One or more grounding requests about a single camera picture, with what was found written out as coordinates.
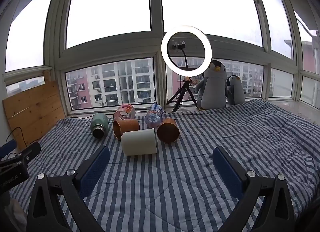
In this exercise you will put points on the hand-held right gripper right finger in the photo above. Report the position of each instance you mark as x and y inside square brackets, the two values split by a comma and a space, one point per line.
[227, 172]

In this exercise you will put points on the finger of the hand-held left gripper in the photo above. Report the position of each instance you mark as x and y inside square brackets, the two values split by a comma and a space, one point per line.
[7, 147]
[27, 151]

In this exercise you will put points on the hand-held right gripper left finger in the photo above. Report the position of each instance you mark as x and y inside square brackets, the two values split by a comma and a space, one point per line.
[95, 169]

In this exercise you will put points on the white cup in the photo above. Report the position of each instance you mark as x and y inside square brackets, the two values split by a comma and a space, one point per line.
[140, 142]

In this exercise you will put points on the orange cup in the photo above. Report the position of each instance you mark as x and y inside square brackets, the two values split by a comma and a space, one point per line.
[127, 126]

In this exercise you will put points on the copper brown cup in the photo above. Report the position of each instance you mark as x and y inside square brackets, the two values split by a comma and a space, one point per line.
[168, 131]

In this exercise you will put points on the wooden board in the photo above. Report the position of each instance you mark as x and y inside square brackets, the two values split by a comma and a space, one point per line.
[32, 112]

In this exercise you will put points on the green thermos bottle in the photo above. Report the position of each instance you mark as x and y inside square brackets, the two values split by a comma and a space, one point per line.
[99, 124]

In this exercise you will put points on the blue striped blanket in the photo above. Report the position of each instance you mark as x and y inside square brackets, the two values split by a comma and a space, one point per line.
[175, 184]

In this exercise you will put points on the pink plastic bottle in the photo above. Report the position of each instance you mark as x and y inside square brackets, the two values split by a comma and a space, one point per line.
[125, 112]

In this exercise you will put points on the blue plastic bottle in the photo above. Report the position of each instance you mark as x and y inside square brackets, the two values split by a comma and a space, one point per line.
[153, 116]

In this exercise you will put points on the small penguin plush toy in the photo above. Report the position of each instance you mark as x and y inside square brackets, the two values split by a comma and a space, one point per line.
[236, 92]

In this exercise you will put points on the large penguin plush toy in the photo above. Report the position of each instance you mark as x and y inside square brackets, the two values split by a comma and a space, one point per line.
[212, 89]

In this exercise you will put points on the black tripod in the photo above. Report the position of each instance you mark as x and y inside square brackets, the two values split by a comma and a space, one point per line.
[185, 86]

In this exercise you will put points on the black phone holder gooseneck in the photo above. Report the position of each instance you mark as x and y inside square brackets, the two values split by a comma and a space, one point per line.
[181, 46]

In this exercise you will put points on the white window frame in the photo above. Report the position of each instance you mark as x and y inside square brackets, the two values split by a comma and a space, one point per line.
[156, 2]

